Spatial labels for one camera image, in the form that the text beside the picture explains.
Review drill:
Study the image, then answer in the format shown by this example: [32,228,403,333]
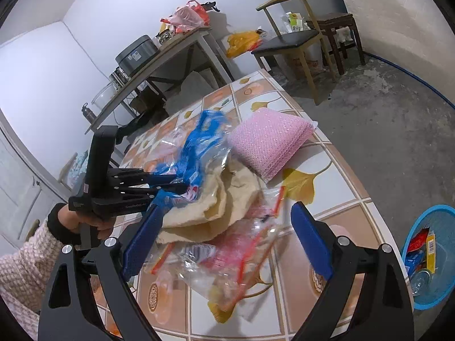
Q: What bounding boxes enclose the blue Yakult plastic bag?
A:
[152,109,232,211]

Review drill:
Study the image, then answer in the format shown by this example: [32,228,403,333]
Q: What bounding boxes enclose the beige paper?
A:
[157,158,260,244]

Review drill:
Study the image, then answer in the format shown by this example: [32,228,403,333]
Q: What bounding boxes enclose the clear red plastic bags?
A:
[143,186,285,313]

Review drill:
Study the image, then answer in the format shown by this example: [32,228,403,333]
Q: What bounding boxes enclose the blue toothpaste box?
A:
[404,250,425,277]

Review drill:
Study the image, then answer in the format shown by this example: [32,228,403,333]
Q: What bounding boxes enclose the pink sponge cloth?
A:
[228,108,318,182]

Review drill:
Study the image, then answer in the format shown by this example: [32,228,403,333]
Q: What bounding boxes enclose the white yellow medicine box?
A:
[426,231,436,275]

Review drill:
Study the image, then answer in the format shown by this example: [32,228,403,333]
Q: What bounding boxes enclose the left forearm pink sweater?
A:
[1,203,80,340]

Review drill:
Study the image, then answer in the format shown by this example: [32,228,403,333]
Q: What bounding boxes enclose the blue mesh trash basket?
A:
[402,205,454,311]

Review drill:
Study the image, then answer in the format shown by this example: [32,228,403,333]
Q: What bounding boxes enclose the person's left hand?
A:
[57,205,116,240]

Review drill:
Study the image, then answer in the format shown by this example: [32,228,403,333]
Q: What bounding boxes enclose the wooden chair with cushion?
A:
[58,150,89,189]

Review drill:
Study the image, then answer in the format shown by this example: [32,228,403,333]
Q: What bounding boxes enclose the steel thermos bottle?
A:
[82,102,96,124]

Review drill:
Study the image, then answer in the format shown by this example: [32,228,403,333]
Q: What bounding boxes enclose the clear plastic basin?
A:
[92,82,116,111]

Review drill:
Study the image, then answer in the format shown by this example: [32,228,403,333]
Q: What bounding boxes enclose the grey rice cooker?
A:
[116,35,159,77]

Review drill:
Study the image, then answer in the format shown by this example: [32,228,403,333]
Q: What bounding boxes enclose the yellow plastic bag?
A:
[226,31,262,59]

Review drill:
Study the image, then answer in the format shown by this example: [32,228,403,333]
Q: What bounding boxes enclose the pink red plastic bags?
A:
[159,0,210,34]

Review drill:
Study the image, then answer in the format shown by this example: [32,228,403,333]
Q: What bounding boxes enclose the wooden chair black seat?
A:
[251,0,336,105]

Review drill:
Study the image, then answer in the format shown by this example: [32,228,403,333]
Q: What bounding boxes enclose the dark wooden stool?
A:
[316,13,365,76]

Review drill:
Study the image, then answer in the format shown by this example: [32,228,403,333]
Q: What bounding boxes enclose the white mattress blue trim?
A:
[344,0,454,102]

